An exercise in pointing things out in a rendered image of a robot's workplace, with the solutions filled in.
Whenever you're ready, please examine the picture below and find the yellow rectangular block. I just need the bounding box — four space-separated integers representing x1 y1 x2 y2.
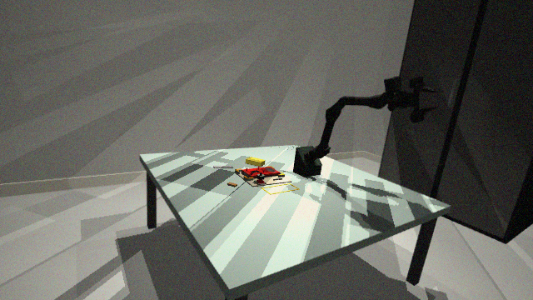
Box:
246 157 266 167

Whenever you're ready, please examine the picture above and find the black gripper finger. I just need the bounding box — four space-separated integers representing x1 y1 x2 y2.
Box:
416 107 438 117
416 83 438 93

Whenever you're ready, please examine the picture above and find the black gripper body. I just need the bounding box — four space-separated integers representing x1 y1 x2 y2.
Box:
409 77 424 123

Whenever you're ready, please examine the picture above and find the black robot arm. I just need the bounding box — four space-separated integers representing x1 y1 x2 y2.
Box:
304 77 411 163

